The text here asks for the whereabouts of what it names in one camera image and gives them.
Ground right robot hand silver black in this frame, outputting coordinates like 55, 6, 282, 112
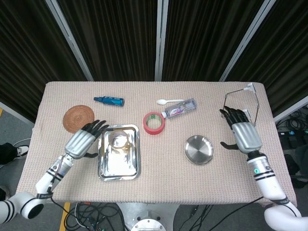
219, 106, 263, 154

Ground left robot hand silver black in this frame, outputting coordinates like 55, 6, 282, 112
64, 119, 110, 160

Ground yellow tape roll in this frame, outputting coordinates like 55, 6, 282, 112
108, 129, 129, 149

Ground red tape roll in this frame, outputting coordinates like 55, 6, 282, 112
143, 111, 166, 135

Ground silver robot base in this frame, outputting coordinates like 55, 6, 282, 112
116, 202, 180, 231

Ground round woven coaster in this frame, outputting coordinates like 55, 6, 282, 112
63, 105, 95, 134

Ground rectangular steel tray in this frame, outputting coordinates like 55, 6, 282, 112
97, 124, 141, 181

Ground round steel plate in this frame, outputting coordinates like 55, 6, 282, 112
183, 135, 215, 166

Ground blue spray bottle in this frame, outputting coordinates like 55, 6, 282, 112
93, 96, 125, 107

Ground white black sneaker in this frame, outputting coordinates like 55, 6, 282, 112
15, 145, 30, 157

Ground person in black clothes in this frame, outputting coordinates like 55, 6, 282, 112
0, 142, 21, 166

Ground clear plastic water bottle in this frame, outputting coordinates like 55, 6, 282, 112
161, 98, 197, 119

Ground white plastic spoon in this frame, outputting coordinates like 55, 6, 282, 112
157, 98, 185, 105

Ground black pleated screen panel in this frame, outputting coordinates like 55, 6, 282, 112
0, 0, 88, 123
162, 0, 267, 82
226, 0, 308, 116
57, 0, 160, 81

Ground beige waffle tablecloth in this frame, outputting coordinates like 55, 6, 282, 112
15, 81, 298, 207

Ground wire rack with white clips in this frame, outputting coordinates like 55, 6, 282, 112
220, 82, 260, 126

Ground tangled cables with power strip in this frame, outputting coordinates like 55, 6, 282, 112
276, 108, 308, 137

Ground black floor cable bundle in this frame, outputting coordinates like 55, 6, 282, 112
51, 197, 127, 231

